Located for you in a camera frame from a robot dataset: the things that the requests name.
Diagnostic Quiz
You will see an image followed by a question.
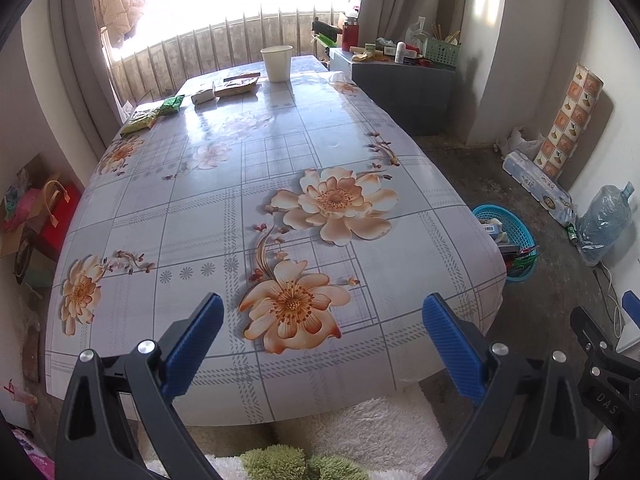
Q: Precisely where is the blue plastic trash basket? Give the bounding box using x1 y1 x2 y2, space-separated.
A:
473 204 538 283

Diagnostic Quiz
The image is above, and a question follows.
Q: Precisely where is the large clear water jug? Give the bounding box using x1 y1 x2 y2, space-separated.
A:
576 182 634 266

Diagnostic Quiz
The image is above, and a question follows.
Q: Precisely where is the white fluffy rug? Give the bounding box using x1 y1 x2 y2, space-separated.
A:
188 385 447 479

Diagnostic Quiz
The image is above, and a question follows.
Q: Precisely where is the green fluffy slipper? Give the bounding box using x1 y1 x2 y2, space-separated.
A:
240 444 369 480

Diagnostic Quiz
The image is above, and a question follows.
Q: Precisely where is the white egg carton pack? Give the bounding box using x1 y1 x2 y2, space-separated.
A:
502 151 575 228

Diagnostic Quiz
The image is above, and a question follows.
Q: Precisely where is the floral tablecloth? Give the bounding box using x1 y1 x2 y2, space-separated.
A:
44 56 506 426

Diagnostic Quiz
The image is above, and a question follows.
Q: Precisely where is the red gift bag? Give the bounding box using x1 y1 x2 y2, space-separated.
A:
38 179 81 260

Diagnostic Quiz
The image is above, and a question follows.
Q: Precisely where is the yellow green snack packet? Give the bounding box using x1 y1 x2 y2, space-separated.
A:
119 107 160 138

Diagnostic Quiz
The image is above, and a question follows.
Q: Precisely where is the small green packet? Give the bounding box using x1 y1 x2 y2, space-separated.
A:
157 94 184 116

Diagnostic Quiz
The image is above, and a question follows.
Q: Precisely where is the small white box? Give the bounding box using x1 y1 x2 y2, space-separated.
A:
191 87 216 106

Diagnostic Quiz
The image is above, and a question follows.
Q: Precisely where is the dark grey cabinet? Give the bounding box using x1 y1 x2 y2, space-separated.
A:
329 48 456 136

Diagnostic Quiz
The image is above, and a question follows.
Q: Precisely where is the orange brown snack packet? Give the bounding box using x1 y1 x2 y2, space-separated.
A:
213 72 260 99

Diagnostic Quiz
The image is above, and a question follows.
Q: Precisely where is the green plastic basket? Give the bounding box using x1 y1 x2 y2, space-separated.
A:
423 37 460 67

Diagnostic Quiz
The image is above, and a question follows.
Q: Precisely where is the white paper cup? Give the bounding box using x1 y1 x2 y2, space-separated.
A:
260 46 293 82

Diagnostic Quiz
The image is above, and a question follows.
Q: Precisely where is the grey left curtain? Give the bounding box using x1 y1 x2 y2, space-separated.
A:
49 0 122 156

